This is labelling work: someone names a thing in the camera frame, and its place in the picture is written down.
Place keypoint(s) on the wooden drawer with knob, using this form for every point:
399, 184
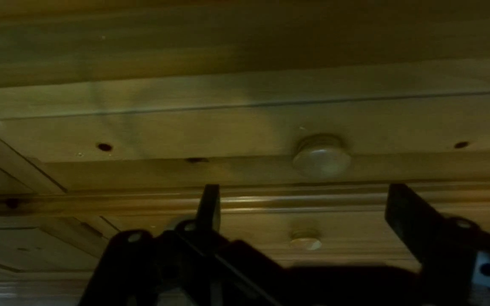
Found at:
358, 231
200, 136

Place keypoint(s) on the round pale drawer knob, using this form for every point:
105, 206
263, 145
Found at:
322, 153
305, 242

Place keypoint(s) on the wooden dresser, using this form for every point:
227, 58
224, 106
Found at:
144, 44

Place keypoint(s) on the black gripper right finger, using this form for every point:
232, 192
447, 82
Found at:
443, 255

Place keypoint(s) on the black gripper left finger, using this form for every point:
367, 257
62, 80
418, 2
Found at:
161, 265

